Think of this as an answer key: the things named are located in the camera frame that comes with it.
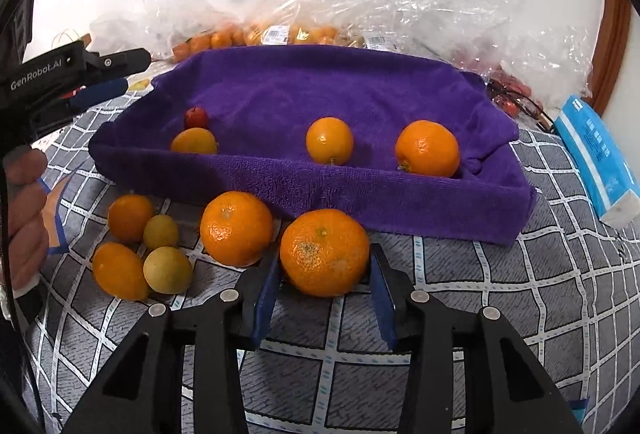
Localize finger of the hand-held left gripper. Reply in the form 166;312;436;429
65;77;129;111
82;47;152;81

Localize brown wooden door frame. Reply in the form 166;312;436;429
590;0;632;120

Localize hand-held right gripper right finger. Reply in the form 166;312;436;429
369;243;586;434

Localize black eyeglasses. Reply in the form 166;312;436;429
487;79;556;131

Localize oval smooth orange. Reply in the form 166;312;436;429
92;242;151;301

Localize small red fruit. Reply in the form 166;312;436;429
184;107;209;130

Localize small smooth orange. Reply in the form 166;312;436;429
107;194;155;243
305;117;355;165
170;127;219;155

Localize purple towel lined tray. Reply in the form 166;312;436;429
89;45;537;246

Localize large tangerine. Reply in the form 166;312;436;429
200;191;275;268
394;119;461;178
279;209;371;298

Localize yellow-green round fruit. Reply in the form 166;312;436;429
143;247;194;295
143;214;180;251

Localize grey checked blanket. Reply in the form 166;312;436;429
10;84;640;434

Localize clear plastic bag of oranges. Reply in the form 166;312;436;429
90;0;251;62

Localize clear bag of red fruit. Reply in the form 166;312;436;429
440;0;596;115

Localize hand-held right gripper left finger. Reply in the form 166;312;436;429
60;247;281;434

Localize blue tissue pack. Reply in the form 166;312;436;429
552;94;640;230

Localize person's left hand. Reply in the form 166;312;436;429
4;147;51;291

